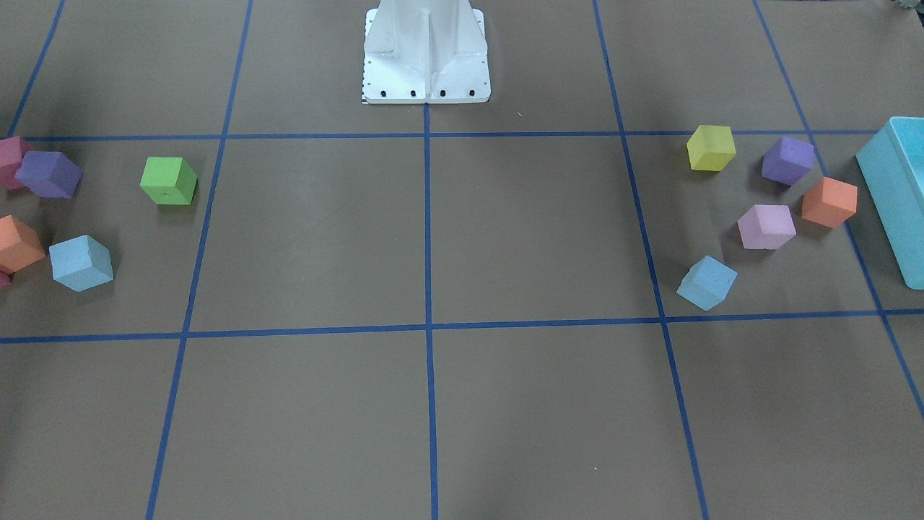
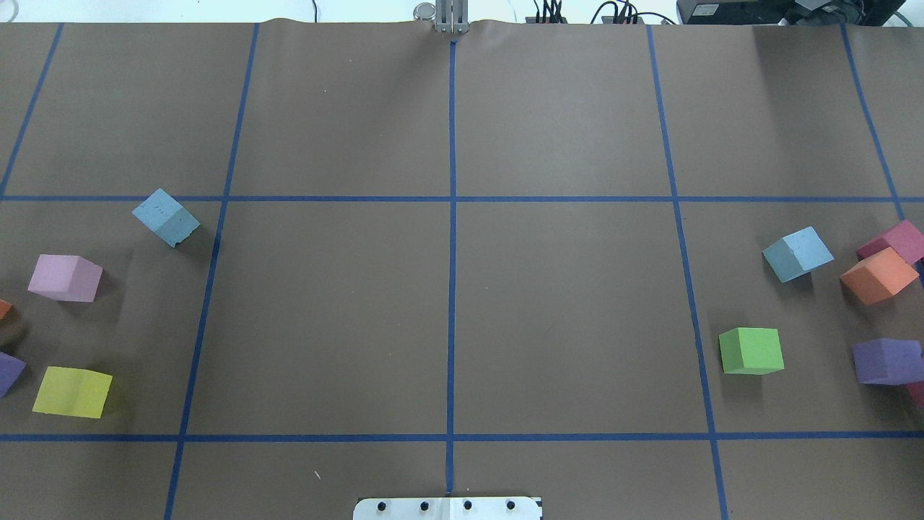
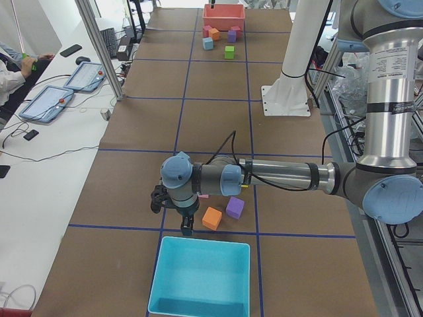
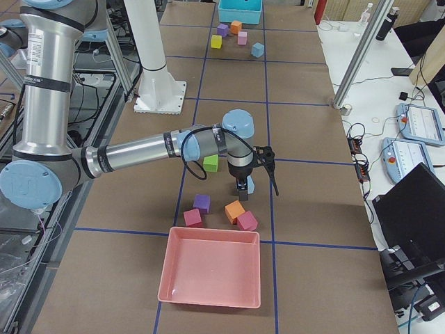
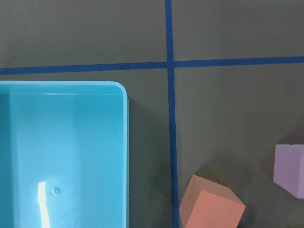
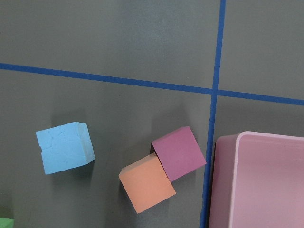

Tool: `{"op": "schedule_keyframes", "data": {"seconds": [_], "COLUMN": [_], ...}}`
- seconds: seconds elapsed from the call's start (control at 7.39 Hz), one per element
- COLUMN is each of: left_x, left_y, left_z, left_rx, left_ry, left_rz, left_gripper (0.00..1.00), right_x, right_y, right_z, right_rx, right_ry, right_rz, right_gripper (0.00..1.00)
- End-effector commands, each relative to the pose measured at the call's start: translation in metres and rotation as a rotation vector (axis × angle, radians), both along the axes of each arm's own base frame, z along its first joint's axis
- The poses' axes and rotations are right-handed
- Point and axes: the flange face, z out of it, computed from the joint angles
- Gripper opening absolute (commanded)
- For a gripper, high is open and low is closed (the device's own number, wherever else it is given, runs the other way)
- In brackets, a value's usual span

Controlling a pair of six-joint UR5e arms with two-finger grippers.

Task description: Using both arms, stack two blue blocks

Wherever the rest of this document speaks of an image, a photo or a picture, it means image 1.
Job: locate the light blue foam block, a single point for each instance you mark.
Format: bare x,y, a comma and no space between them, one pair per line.
81,263
707,283

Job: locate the yellow foam block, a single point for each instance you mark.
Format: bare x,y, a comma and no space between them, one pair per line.
711,148

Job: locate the pink foam block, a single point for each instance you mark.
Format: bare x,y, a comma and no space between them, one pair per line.
766,227

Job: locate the green foam block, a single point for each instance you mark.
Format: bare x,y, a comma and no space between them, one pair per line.
169,180

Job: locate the purple foam block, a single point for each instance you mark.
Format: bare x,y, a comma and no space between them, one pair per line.
788,161
49,174

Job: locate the orange foam block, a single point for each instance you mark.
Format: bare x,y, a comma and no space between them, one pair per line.
830,202
20,245

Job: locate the teal foam bin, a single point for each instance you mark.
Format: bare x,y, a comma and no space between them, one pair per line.
892,166

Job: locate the magenta foam block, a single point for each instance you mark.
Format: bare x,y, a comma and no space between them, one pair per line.
13,150

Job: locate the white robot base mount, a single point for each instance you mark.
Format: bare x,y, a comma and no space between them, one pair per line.
425,52

